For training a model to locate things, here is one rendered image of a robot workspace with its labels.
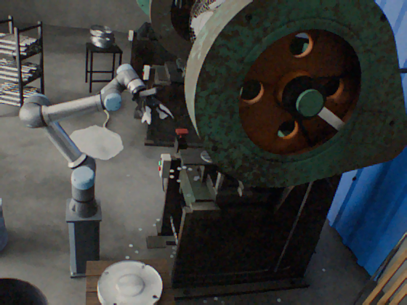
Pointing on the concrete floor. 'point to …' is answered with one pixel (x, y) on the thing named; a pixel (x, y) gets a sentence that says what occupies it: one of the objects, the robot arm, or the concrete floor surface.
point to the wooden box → (94, 270)
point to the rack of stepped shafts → (27, 49)
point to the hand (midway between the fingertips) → (163, 120)
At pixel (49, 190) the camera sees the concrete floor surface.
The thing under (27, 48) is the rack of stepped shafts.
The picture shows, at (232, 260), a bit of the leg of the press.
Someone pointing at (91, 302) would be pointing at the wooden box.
